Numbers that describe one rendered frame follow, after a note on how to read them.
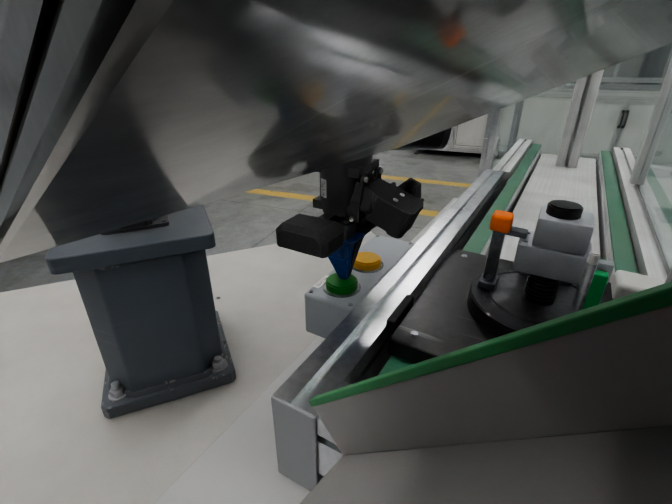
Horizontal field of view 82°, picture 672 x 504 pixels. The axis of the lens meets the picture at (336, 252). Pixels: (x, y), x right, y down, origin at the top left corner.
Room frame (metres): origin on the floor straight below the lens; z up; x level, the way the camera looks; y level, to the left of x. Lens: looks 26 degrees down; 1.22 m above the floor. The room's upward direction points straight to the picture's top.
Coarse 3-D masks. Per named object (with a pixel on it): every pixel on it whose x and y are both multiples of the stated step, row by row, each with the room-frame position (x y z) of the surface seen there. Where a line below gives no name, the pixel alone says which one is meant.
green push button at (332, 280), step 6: (330, 276) 0.43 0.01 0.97; (336, 276) 0.43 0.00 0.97; (354, 276) 0.43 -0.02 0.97; (330, 282) 0.41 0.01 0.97; (336, 282) 0.41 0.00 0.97; (342, 282) 0.41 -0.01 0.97; (348, 282) 0.41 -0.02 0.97; (354, 282) 0.41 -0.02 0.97; (330, 288) 0.40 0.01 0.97; (336, 288) 0.40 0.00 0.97; (342, 288) 0.40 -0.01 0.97; (348, 288) 0.40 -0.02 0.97; (354, 288) 0.41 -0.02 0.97; (342, 294) 0.40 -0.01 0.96
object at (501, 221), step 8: (496, 216) 0.37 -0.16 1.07; (504, 216) 0.37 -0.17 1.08; (512, 216) 0.37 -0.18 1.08; (496, 224) 0.37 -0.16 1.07; (504, 224) 0.36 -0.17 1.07; (496, 232) 0.37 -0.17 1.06; (504, 232) 0.36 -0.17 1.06; (512, 232) 0.36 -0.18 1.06; (520, 232) 0.36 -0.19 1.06; (496, 240) 0.37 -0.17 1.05; (496, 248) 0.37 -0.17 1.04; (488, 256) 0.37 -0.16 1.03; (496, 256) 0.37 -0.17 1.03; (488, 264) 0.37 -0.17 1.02; (496, 264) 0.37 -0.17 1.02; (488, 272) 0.37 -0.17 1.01; (496, 272) 0.37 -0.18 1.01
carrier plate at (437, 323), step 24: (456, 264) 0.46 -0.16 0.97; (480, 264) 0.46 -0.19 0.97; (504, 264) 0.46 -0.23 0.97; (432, 288) 0.40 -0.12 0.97; (456, 288) 0.40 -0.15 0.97; (408, 312) 0.35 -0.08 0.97; (432, 312) 0.35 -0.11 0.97; (456, 312) 0.35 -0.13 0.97; (408, 336) 0.31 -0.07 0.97; (432, 336) 0.31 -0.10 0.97; (456, 336) 0.31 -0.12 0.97; (480, 336) 0.31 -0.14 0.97; (408, 360) 0.29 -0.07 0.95
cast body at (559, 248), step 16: (544, 208) 0.36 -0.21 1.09; (560, 208) 0.34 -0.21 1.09; (576, 208) 0.34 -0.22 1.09; (544, 224) 0.34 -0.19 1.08; (560, 224) 0.33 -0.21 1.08; (576, 224) 0.32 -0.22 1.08; (592, 224) 0.32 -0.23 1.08; (528, 240) 0.35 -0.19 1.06; (544, 240) 0.33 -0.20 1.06; (560, 240) 0.33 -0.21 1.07; (576, 240) 0.32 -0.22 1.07; (528, 256) 0.34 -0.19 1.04; (544, 256) 0.33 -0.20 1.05; (560, 256) 0.33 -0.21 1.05; (576, 256) 0.32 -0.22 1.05; (528, 272) 0.34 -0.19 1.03; (544, 272) 0.33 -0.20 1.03; (560, 272) 0.32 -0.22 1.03; (576, 272) 0.32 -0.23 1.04; (608, 272) 0.32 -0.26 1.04
